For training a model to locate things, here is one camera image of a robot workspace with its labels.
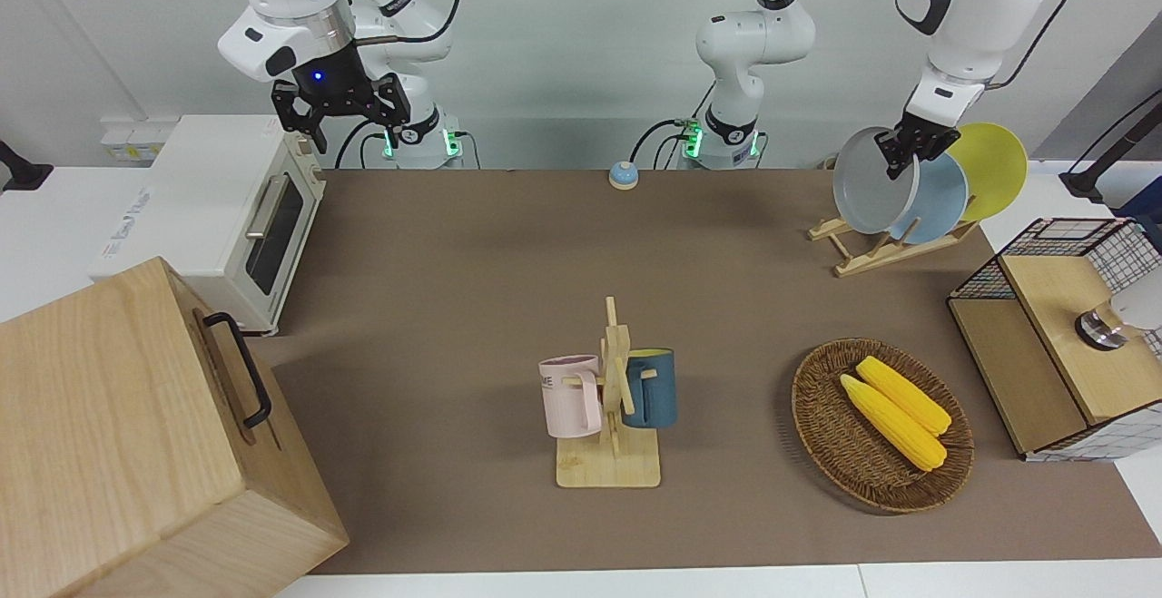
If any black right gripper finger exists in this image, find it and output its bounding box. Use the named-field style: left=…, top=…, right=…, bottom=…
left=370, top=72, right=409, bottom=132
left=275, top=90, right=328, bottom=156

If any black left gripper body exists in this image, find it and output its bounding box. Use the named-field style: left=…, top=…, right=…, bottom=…
left=897, top=111, right=961, bottom=141

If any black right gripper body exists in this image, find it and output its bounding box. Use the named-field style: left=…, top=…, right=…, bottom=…
left=274, top=35, right=391, bottom=118

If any gray plate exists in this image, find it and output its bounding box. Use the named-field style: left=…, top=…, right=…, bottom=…
left=832, top=126, right=920, bottom=236

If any light blue plate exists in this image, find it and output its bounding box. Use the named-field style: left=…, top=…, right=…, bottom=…
left=894, top=152, right=970, bottom=245

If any yellow plate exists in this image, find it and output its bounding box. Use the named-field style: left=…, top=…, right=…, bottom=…
left=949, top=123, right=1029, bottom=222

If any wooden plate rack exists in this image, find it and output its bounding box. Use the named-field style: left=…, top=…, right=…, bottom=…
left=808, top=217, right=981, bottom=279

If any white toaster oven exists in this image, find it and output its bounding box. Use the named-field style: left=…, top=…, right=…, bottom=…
left=88, top=114, right=326, bottom=336

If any brown table mat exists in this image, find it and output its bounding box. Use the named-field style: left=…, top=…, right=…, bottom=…
left=250, top=167, right=1162, bottom=576

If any yellow corn cob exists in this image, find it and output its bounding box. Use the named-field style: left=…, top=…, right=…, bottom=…
left=840, top=374, right=948, bottom=472
left=856, top=356, right=952, bottom=437

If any brown wicker basket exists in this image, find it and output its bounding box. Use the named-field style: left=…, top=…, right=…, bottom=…
left=792, top=338, right=975, bottom=515

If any dark blue mug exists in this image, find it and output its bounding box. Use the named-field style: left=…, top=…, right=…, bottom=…
left=622, top=348, right=678, bottom=429

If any pink mug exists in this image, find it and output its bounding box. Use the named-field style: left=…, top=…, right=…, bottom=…
left=538, top=355, right=605, bottom=440

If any wooden mug tree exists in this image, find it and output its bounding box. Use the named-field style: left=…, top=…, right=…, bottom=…
left=556, top=297, right=662, bottom=489

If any black right arm base cable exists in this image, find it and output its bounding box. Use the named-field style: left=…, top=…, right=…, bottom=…
left=334, top=117, right=391, bottom=170

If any black arm base cable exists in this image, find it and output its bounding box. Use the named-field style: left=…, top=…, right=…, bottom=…
left=631, top=117, right=700, bottom=168
left=334, top=117, right=391, bottom=170

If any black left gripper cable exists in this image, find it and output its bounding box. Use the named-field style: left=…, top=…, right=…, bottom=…
left=985, top=0, right=1068, bottom=91

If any black camera stand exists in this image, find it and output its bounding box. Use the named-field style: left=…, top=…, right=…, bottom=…
left=0, top=140, right=54, bottom=192
left=1058, top=88, right=1162, bottom=204

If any black left arm base cable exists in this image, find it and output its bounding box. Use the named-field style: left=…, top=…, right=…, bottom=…
left=631, top=117, right=700, bottom=168

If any wooden box with handle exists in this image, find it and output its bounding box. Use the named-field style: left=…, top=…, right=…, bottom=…
left=0, top=256, right=350, bottom=598

